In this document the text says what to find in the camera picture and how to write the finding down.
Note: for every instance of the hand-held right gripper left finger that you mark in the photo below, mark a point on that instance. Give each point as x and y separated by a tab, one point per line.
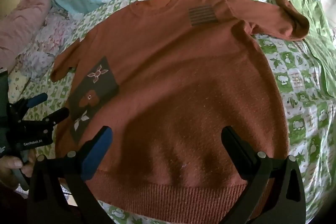
97	150

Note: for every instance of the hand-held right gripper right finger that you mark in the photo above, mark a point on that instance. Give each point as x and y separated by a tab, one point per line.
236	146

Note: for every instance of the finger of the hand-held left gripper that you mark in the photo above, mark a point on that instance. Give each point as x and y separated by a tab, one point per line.
36	99
56	115

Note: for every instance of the rust orange knit sweater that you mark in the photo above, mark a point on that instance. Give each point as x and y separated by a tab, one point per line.
170	69

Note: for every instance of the person's left hand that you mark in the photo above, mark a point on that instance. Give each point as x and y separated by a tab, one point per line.
14	163

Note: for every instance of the pastel floral bed sheet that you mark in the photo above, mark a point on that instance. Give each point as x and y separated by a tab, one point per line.
50	37

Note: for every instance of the pink quilt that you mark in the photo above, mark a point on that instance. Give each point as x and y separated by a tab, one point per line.
23	16

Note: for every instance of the green white checkered blanket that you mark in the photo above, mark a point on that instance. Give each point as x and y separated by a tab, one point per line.
296	87

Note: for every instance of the green leaf-print cloth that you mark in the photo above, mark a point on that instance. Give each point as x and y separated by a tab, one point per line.
315	29

